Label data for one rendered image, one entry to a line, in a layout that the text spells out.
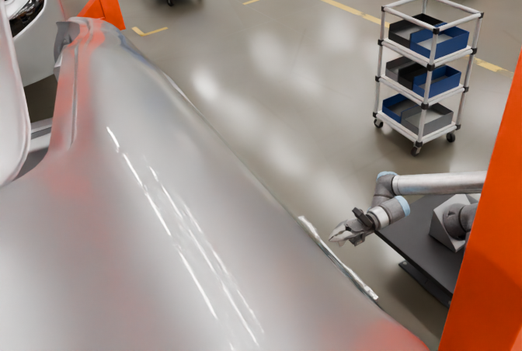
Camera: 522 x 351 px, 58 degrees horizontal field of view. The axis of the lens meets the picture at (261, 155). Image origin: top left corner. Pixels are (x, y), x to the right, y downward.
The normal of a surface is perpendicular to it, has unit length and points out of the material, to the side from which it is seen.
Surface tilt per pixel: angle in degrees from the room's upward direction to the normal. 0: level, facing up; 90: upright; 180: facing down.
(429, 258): 0
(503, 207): 90
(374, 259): 0
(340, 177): 0
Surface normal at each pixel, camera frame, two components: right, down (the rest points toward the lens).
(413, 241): -0.08, -0.79
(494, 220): -0.87, 0.36
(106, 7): 0.48, 0.50
